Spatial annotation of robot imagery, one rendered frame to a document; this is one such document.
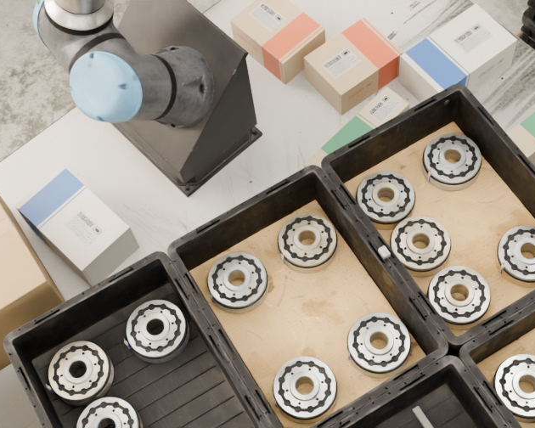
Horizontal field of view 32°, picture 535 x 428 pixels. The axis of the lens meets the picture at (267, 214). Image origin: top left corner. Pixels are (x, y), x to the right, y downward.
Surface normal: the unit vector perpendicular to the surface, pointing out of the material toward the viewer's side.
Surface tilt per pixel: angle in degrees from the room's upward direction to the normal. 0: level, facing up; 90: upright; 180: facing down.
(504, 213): 0
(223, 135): 90
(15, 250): 0
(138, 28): 44
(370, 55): 0
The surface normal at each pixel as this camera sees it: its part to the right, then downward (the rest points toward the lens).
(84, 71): -0.48, 0.21
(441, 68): -0.08, -0.45
